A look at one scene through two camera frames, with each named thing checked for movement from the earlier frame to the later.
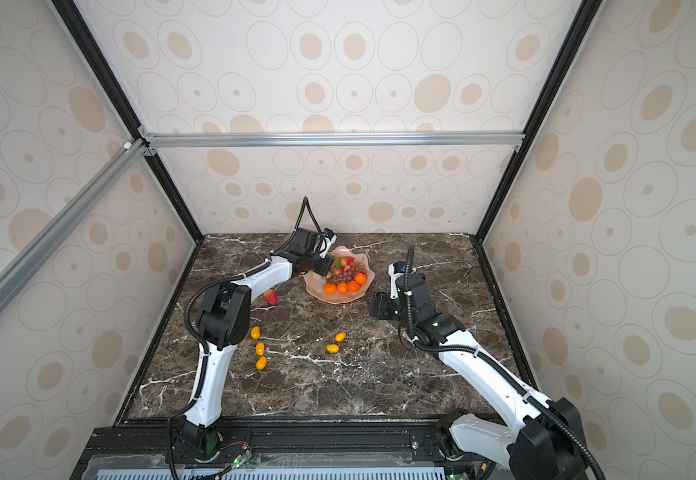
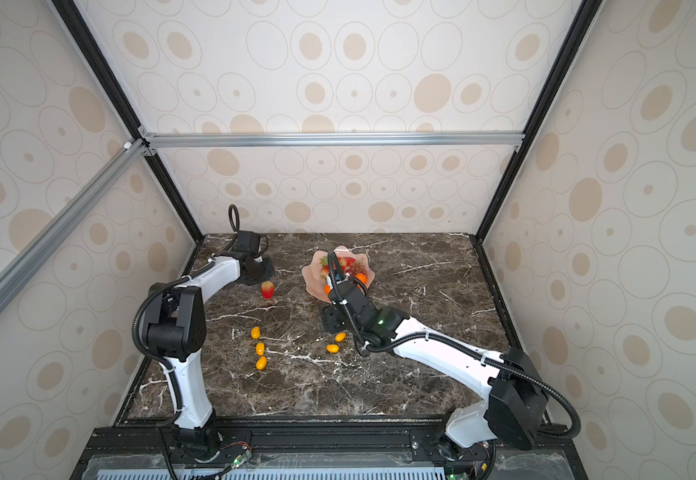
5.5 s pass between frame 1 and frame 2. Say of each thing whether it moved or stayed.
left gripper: moved
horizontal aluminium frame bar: stayed
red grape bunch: stayed
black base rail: stayed
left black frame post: stayed
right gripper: moved
